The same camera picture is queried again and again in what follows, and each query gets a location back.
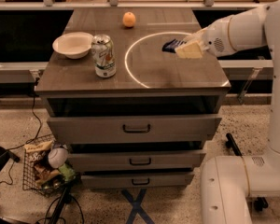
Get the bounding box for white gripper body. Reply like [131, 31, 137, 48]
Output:
[203, 16, 235, 57]

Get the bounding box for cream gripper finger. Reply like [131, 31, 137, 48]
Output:
[185, 28, 206, 44]
[175, 40, 203, 59]

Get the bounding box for dark blue rxbar wrapper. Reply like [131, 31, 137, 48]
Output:
[161, 39, 185, 53]

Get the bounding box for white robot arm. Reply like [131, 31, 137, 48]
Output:
[175, 0, 280, 224]

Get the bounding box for green white 7up can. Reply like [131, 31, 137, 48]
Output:
[91, 35, 116, 78]

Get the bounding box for orange fruit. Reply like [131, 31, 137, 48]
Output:
[122, 12, 136, 28]

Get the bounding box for grey drawer cabinet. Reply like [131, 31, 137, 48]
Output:
[36, 8, 230, 176]

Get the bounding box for middle grey drawer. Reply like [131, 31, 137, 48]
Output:
[68, 150, 205, 172]

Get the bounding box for grey drawer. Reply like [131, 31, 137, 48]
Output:
[81, 172, 194, 189]
[48, 114, 221, 144]
[68, 150, 205, 172]

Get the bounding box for white bowl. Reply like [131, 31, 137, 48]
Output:
[52, 32, 93, 59]

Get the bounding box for top grey drawer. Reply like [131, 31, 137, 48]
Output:
[48, 114, 221, 144]

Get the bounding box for bottom grey drawer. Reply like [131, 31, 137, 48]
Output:
[81, 172, 194, 189]

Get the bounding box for white ball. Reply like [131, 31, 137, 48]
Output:
[48, 148, 68, 169]

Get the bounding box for green packet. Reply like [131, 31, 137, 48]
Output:
[58, 163, 76, 182]

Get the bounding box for tan chip bag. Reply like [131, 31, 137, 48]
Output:
[24, 141, 53, 162]

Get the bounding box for black tripod stand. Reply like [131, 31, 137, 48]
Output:
[35, 185, 85, 224]

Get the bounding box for black wire basket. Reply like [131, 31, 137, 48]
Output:
[21, 133, 73, 198]

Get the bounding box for black power cable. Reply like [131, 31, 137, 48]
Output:
[0, 77, 43, 203]

